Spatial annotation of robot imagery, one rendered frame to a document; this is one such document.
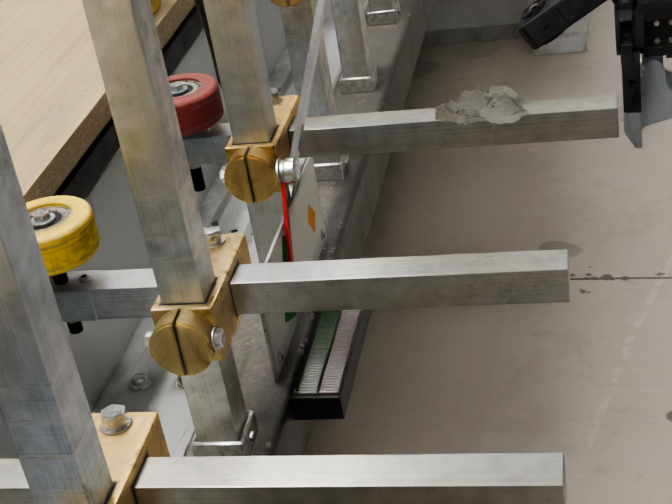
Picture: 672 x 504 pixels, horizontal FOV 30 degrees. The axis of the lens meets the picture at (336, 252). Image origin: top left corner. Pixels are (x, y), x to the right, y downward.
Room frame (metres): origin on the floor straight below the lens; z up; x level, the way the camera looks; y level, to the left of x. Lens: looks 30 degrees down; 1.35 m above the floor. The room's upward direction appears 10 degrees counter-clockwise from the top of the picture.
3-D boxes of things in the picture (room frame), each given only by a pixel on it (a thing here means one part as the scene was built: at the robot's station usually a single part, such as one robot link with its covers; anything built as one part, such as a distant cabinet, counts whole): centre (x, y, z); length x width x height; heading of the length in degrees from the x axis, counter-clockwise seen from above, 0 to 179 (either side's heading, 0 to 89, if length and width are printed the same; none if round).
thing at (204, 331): (0.87, 0.11, 0.83); 0.14 x 0.06 x 0.05; 165
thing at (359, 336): (1.00, 0.01, 0.68); 0.22 x 0.05 x 0.05; 165
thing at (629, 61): (1.02, -0.28, 0.91); 0.05 x 0.02 x 0.09; 165
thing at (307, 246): (1.05, 0.04, 0.75); 0.26 x 0.01 x 0.10; 165
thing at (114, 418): (0.68, 0.16, 0.87); 0.02 x 0.02 x 0.01
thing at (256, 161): (1.11, 0.05, 0.85); 0.14 x 0.06 x 0.05; 165
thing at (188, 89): (1.15, 0.12, 0.85); 0.08 x 0.08 x 0.11
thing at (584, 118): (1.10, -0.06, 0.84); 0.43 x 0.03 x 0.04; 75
